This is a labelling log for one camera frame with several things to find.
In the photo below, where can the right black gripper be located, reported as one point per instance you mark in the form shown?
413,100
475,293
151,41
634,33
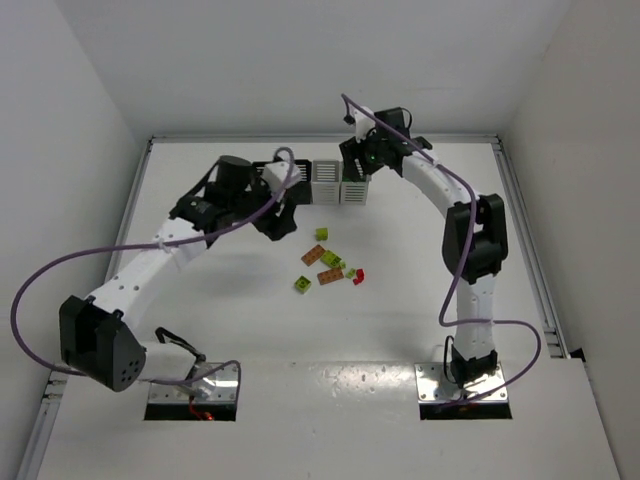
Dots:
353,151

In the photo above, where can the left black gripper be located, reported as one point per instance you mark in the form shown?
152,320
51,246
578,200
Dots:
275,219

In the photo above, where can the red small lego brick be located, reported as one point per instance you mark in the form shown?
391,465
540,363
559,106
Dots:
359,277

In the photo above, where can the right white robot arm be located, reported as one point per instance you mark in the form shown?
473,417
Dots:
474,243

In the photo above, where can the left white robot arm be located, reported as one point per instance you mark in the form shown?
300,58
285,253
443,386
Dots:
97,332

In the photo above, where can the black slotted container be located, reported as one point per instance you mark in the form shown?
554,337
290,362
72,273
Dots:
257,171
301,192

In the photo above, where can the lime small lego brick top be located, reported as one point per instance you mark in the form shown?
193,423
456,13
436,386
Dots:
321,234

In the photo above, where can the white slotted container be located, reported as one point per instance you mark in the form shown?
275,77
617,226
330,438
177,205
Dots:
325,182
353,189

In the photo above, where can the brown lego brick upper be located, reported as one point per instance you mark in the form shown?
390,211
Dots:
313,255

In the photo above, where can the brown lego brick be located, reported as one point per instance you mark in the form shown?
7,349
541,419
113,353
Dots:
313,255
330,276

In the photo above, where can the brown lego brick lower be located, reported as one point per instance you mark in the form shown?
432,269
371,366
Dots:
330,276

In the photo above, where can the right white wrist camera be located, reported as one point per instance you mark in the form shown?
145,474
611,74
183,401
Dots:
361,122

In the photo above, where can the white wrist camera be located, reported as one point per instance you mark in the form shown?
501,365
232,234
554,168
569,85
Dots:
361,122
277,175

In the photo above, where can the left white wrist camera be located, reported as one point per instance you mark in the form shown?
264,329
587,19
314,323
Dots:
277,175

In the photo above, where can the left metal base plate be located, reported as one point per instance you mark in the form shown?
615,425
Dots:
219,385

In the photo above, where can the metal base plate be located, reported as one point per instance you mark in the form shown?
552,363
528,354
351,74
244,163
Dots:
434,388
219,385

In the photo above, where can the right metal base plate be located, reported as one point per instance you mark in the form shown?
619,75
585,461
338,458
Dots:
434,388

